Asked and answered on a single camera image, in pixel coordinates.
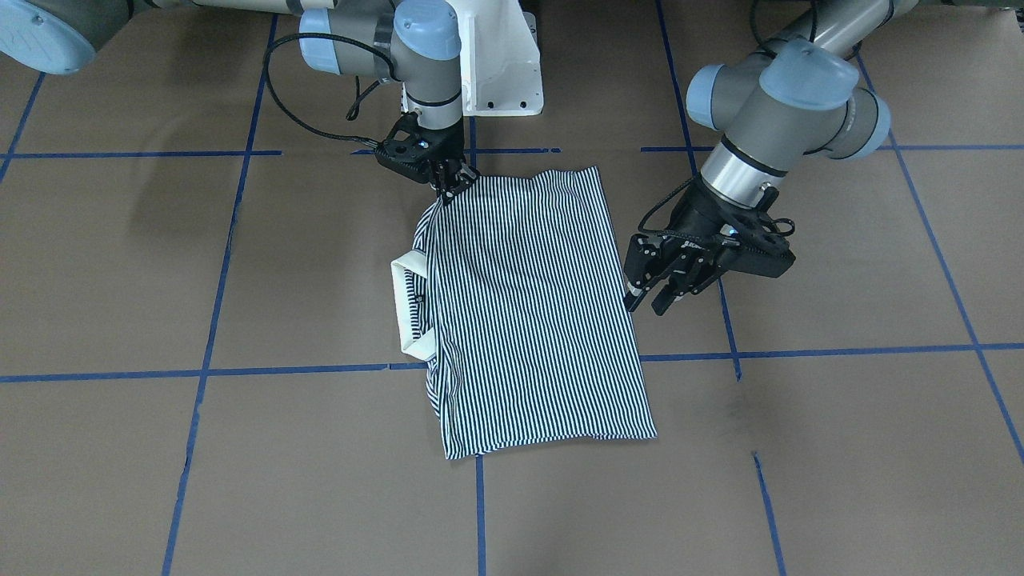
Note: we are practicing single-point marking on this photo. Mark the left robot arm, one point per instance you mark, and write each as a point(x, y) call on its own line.
point(797, 95)

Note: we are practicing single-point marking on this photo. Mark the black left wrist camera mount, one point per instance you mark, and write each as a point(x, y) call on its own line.
point(758, 244)

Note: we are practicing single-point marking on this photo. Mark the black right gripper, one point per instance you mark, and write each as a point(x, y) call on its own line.
point(449, 149)

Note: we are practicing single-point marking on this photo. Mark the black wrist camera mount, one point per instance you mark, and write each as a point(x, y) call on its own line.
point(758, 244)
point(407, 149)

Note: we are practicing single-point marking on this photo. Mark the blue white striped polo shirt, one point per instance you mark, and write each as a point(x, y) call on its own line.
point(512, 297)

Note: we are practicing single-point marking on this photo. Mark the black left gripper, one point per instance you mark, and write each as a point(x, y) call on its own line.
point(698, 214)

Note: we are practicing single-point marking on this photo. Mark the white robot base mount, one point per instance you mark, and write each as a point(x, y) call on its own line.
point(500, 62)

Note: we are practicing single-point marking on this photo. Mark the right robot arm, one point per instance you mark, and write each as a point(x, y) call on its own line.
point(354, 38)

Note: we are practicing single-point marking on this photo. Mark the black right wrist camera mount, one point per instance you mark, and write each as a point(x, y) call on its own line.
point(407, 149)

